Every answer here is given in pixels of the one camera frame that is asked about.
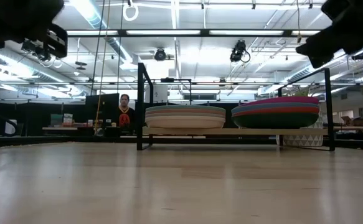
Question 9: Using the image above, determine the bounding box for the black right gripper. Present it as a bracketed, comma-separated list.
[295, 0, 363, 69]

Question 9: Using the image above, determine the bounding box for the dark green plate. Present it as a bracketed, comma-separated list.
[232, 112, 320, 129]

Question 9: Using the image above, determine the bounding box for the peach orange plate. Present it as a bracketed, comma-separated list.
[145, 108, 227, 115]

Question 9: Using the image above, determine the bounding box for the beige plate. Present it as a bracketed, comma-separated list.
[145, 111, 227, 119]

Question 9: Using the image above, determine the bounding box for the green potted plant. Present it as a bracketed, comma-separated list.
[285, 83, 316, 98]

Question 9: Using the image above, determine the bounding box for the cardboard box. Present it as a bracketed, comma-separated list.
[339, 115, 363, 127]

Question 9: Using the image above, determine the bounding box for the black bar with light strips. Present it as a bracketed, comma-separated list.
[65, 29, 323, 39]

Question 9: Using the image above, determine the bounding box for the white triangle pattern pot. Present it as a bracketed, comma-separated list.
[281, 116, 324, 147]

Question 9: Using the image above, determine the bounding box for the teal box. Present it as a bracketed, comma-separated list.
[50, 113, 64, 127]

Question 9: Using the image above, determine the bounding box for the black monitor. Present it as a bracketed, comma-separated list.
[85, 93, 120, 129]

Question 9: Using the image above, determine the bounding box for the wooden desk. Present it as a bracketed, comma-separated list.
[42, 126, 120, 132]

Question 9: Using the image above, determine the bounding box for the person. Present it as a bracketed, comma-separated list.
[117, 93, 136, 129]

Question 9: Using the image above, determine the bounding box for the thin black stand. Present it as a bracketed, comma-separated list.
[161, 77, 193, 106]

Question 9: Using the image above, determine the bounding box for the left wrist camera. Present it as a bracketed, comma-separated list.
[21, 24, 68, 62]

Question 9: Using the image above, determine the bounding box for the black hanging cable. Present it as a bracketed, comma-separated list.
[89, 0, 106, 95]

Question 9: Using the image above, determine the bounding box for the yellow hanging cable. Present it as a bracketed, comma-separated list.
[94, 0, 111, 131]

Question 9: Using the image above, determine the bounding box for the black camera with cable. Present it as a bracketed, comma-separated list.
[229, 39, 252, 64]

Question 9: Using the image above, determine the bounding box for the white hanging ring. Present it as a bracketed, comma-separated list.
[122, 1, 139, 22]

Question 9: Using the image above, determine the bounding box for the black frame wooden shelf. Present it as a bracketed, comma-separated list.
[136, 62, 336, 152]

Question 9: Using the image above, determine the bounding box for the black overhead camera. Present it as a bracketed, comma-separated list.
[154, 48, 167, 62]

